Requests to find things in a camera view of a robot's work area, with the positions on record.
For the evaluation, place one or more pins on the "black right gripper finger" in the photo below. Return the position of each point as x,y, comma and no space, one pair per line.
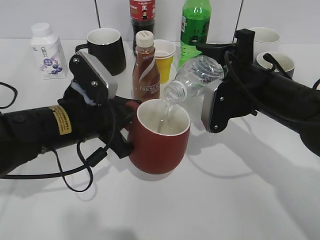
119,144
124,113

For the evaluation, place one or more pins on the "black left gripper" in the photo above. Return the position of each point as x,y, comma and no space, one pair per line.
87,121

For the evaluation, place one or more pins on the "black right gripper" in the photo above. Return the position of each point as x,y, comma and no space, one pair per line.
235,97

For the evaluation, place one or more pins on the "red mug white interior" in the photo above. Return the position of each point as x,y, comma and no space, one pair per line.
153,152

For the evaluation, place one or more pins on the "clear water bottle green label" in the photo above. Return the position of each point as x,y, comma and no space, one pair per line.
192,78

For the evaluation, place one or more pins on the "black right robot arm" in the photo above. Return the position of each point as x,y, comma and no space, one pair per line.
288,102

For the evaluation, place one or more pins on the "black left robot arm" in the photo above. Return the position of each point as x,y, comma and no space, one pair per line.
25,134

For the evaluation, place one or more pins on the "dark grey mug white interior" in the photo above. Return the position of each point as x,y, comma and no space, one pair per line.
280,63

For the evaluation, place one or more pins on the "white ceramic mug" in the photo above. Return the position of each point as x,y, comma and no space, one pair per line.
265,40

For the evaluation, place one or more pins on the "black mug white interior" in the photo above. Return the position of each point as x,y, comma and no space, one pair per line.
106,44

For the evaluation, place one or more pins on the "brown Nescafe coffee bottle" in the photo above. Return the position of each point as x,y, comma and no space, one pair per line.
146,76

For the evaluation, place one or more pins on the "yellow paper cup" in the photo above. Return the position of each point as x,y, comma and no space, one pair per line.
164,67

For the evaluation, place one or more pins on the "white blueberry yogurt carton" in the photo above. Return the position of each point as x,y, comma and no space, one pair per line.
48,52

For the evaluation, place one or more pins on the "green soda bottle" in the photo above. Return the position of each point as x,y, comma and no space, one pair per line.
195,22

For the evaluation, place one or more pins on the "dark cola bottle red label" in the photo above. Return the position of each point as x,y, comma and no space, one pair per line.
143,13

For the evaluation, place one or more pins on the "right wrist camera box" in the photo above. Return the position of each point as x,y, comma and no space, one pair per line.
209,99

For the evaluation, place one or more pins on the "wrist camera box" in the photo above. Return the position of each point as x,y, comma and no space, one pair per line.
91,79
209,99

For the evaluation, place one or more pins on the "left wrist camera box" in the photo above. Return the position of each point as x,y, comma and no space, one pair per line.
91,79

